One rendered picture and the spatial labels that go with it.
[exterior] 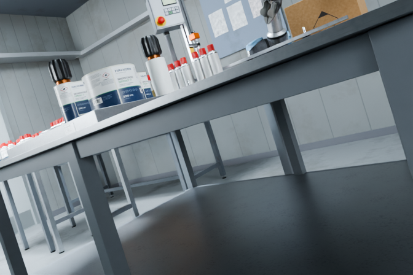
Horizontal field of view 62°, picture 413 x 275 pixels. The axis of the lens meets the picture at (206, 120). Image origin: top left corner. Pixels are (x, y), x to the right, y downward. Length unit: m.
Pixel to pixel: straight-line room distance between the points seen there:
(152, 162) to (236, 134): 1.65
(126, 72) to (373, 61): 0.91
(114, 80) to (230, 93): 0.65
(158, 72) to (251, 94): 0.93
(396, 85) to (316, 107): 3.55
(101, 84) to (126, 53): 4.36
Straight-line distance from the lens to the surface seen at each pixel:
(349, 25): 0.54
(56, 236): 3.36
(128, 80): 1.28
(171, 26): 2.00
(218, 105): 0.72
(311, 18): 1.66
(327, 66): 0.60
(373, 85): 3.95
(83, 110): 1.57
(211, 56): 1.72
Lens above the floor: 0.76
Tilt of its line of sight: 1 degrees down
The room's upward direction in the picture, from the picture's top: 17 degrees counter-clockwise
